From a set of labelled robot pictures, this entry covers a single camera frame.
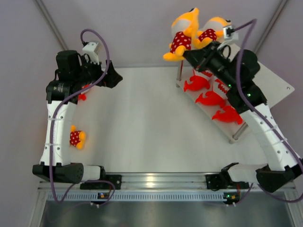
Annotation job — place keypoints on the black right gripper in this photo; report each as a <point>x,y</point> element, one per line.
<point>204,56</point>

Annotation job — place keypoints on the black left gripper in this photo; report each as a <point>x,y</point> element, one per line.
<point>111,78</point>

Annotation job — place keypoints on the red shark plush back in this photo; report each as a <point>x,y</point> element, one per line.
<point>198,81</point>

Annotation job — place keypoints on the red shark plush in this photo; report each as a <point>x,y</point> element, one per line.
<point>216,96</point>
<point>82,96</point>
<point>198,81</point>
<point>227,115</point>

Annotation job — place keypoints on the yellow plush polka-dot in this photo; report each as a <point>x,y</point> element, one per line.
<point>183,30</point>
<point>211,31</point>
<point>77,138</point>

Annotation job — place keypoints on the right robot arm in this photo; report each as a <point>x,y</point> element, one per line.
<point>283,164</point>

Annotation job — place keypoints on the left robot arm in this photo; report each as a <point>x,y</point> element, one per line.
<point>55,164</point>

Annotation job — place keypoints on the white two-tier shelf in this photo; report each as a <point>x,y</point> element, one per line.
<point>273,87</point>

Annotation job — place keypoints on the yellow plush polka-dot front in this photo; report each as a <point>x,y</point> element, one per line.
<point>77,138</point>

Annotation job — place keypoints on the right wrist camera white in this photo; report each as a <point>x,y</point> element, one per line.
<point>229,36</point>

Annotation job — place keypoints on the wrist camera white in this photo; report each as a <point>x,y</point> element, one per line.
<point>229,36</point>
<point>90,52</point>

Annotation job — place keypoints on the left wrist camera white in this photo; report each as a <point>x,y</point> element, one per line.
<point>90,52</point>

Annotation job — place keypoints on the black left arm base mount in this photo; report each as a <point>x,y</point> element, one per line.
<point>111,181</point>

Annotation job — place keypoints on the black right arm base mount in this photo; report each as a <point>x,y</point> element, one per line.
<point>219,181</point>

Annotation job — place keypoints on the white slotted cable duct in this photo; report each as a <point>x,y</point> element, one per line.
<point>148,196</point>

